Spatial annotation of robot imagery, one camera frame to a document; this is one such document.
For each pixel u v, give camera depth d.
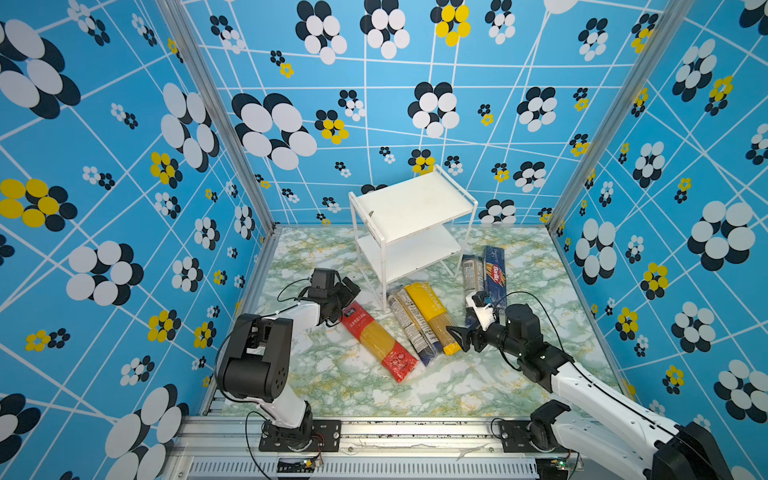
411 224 0.75
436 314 0.94
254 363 0.46
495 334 0.69
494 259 1.05
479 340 0.71
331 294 0.81
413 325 0.90
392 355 0.85
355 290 0.88
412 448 0.73
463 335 0.71
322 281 0.75
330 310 0.82
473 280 1.01
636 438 0.43
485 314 0.70
